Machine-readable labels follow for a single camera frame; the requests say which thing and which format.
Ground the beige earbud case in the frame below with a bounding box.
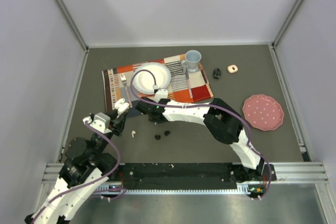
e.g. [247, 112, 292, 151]
[227, 65, 238, 74]

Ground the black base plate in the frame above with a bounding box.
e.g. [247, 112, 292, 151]
[108, 163, 276, 190]

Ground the black earbud case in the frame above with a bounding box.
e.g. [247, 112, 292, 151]
[213, 68, 222, 79]

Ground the knife with pink handle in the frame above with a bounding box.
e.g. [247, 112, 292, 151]
[185, 68, 193, 99]

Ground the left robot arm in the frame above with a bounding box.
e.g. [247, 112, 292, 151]
[25, 108, 128, 223]

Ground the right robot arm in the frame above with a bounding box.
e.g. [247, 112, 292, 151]
[135, 98, 265, 180]

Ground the aluminium frame rail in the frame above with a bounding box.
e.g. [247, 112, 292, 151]
[41, 162, 329, 196]

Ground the patchwork placemat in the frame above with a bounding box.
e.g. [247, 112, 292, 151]
[102, 54, 214, 118]

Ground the light blue mug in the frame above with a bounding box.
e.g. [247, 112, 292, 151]
[181, 50, 202, 72]

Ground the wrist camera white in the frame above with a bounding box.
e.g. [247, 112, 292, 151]
[82, 112, 112, 134]
[153, 84, 169, 103]

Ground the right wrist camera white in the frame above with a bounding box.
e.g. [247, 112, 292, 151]
[153, 84, 169, 103]

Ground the white paper plate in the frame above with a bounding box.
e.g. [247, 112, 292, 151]
[132, 62, 171, 94]

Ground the white earbud charging case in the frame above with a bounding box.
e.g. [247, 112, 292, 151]
[114, 98, 130, 115]

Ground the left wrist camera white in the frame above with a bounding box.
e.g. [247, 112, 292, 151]
[82, 112, 112, 134]

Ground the pink dotted plate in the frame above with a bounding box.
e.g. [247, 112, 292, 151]
[242, 94, 285, 131]

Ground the fork with pink handle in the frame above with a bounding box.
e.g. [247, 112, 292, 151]
[120, 73, 133, 108]

